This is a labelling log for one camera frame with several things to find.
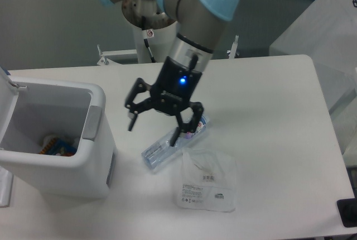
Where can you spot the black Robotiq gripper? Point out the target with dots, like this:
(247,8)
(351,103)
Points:
(175,89)

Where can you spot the white push-lid trash can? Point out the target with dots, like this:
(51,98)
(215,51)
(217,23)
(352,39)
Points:
(32,109)

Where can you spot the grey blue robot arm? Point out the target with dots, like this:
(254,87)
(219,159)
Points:
(138,99)

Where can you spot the colourful trash inside can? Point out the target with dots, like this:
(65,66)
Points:
(54,145)

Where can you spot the clear plastic water bottle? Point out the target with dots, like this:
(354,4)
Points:
(161,150)

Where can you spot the clear plastic packaging bag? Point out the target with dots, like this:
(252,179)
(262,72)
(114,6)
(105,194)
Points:
(208,181)

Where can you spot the white side table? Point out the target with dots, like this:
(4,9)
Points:
(326,32)

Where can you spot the black device at table edge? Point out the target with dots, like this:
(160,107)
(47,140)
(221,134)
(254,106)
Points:
(347,211)

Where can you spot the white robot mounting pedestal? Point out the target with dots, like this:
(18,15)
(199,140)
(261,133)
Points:
(150,42)

